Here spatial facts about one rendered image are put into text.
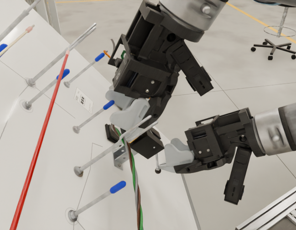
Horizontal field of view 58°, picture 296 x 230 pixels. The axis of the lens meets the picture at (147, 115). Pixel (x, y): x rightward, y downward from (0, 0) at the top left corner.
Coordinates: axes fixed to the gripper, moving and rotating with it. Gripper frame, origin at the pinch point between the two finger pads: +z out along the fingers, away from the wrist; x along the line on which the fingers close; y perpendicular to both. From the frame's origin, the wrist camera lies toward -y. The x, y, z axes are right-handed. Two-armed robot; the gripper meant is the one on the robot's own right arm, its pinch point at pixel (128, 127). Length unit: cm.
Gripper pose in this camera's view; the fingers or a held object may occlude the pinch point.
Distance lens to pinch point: 45.9
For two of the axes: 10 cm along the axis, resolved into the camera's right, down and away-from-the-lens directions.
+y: -8.5, -2.1, -4.8
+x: 2.3, 6.7, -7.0
